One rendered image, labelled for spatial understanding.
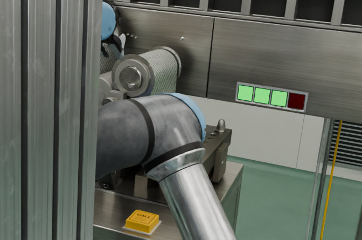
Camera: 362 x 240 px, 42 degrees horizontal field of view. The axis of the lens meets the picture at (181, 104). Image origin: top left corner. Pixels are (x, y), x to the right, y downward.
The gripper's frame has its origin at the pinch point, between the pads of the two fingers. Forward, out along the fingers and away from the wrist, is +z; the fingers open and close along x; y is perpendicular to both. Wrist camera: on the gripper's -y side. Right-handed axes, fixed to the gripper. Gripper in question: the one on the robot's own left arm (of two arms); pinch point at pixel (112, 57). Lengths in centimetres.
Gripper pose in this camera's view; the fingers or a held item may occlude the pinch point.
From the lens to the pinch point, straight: 131.4
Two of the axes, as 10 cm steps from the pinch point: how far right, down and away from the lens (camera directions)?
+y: 2.7, -8.8, 3.9
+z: 1.9, 4.5, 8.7
